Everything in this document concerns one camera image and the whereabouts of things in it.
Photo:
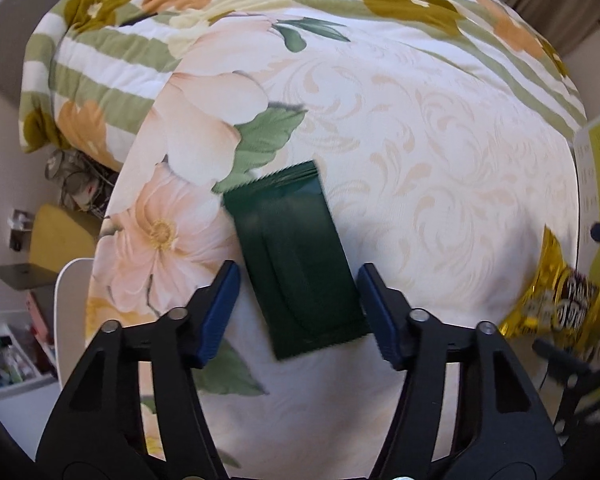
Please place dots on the striped floral quilt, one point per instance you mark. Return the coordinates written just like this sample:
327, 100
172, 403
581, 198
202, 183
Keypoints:
105, 60

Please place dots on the white chair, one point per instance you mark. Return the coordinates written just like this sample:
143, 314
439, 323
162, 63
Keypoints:
72, 310

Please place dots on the floral bed sheet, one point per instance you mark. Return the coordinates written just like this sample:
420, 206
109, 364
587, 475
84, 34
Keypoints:
430, 185

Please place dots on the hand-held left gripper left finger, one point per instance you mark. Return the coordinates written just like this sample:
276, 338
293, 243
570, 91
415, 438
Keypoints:
220, 310

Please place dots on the white storage box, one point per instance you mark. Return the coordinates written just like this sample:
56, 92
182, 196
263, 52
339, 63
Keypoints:
15, 360

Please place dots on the beige curtain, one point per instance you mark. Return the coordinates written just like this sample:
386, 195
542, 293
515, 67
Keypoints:
545, 0

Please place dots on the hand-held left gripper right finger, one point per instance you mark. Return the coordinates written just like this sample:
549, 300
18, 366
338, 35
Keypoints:
380, 316

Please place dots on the grey small device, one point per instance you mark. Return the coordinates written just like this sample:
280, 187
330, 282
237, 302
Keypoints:
21, 230

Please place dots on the grey headboard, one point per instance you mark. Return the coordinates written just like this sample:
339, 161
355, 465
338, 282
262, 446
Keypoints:
15, 35

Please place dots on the dark green packet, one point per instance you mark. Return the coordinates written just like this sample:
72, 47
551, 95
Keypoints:
295, 260

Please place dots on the gold snack packet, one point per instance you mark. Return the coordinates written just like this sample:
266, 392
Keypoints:
555, 300

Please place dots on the dark shelf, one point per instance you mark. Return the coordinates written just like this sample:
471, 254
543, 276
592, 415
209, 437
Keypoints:
20, 276

